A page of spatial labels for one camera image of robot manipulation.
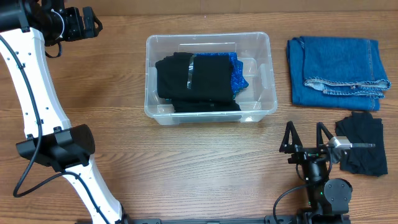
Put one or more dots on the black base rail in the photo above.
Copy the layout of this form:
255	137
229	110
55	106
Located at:
269	219

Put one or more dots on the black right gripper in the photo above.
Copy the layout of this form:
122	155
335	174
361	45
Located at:
303	153

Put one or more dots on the clear plastic storage bin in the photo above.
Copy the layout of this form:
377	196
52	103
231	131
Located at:
253	49

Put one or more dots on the blue denim jeans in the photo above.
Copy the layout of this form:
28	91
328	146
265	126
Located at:
336	72

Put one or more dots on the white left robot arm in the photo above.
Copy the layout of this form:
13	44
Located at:
27	29

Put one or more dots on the black garment with stripe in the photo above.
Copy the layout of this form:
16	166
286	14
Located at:
182	106

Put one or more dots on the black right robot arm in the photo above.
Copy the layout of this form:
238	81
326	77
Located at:
328	198

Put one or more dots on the sparkly blue green fabric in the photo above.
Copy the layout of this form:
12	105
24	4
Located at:
238	82

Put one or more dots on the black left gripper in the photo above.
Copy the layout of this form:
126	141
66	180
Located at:
86	22

